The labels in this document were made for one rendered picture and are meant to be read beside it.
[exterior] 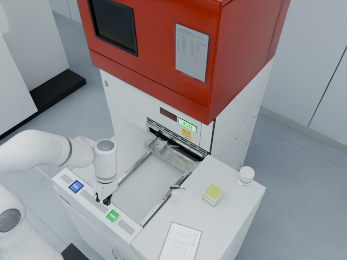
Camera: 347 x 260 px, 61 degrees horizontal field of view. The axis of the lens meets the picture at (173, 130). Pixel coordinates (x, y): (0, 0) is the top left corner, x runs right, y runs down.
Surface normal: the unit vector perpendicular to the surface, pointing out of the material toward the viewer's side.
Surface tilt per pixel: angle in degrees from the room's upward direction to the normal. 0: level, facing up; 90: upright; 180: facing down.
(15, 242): 90
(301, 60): 90
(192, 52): 90
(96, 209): 0
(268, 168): 0
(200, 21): 90
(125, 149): 0
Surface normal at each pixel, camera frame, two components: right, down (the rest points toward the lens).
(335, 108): -0.61, 0.59
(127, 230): 0.00, -0.67
